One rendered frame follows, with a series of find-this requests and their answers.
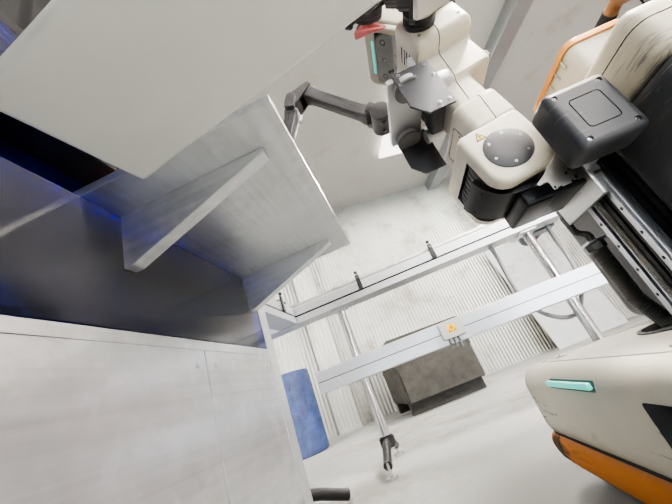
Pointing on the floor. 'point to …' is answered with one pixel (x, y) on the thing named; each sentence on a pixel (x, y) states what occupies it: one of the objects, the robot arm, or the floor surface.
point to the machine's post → (286, 409)
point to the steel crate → (434, 377)
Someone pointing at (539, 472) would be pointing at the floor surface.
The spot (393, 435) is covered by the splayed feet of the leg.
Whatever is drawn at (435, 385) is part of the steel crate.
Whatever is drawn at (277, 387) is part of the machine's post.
